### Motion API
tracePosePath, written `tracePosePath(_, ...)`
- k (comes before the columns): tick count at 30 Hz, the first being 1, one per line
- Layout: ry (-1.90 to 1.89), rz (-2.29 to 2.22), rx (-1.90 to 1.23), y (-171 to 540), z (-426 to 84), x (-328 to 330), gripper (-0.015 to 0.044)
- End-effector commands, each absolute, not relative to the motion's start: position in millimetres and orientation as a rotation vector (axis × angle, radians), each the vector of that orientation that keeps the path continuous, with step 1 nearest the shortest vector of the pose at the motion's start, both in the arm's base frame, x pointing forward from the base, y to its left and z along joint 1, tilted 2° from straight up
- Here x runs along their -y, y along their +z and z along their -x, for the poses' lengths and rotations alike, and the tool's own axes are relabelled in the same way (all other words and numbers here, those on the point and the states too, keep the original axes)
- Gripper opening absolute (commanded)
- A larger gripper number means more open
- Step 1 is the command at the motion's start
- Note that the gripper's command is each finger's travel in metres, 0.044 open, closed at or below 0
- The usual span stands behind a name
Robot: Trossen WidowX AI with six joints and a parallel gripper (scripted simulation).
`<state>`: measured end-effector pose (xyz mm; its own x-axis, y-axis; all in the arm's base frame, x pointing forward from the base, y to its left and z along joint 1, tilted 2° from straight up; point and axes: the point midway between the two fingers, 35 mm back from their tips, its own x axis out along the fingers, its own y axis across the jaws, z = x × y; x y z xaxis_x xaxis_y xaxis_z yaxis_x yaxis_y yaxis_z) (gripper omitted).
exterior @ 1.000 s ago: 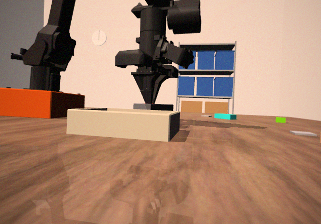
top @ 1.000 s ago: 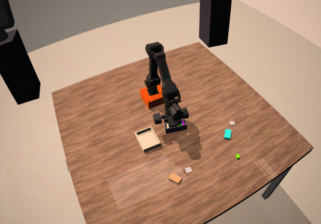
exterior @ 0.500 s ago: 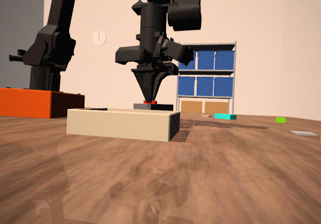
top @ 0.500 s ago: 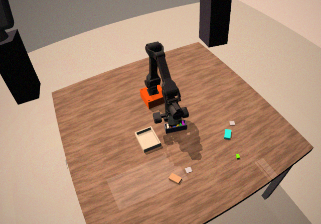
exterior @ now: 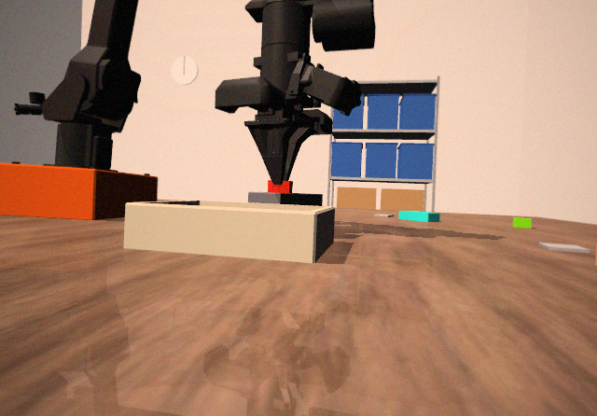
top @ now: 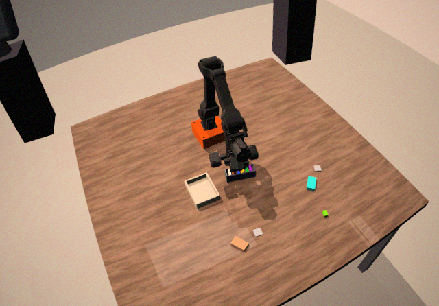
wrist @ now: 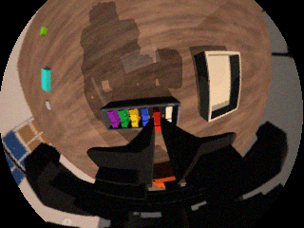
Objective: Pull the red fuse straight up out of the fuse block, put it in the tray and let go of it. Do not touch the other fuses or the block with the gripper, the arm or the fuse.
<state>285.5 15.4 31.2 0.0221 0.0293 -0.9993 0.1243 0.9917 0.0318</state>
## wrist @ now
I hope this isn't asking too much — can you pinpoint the green rectangular block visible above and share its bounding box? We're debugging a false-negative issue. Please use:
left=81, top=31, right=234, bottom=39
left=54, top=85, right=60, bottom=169
left=39, top=27, right=47, bottom=37

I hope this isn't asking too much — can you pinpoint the white fuse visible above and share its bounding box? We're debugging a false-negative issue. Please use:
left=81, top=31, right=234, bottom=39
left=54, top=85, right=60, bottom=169
left=163, top=106, right=172, bottom=122

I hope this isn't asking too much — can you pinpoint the turquoise rectangular block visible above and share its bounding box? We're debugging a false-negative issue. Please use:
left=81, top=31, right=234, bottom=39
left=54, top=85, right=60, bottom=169
left=41, top=68, right=52, bottom=91

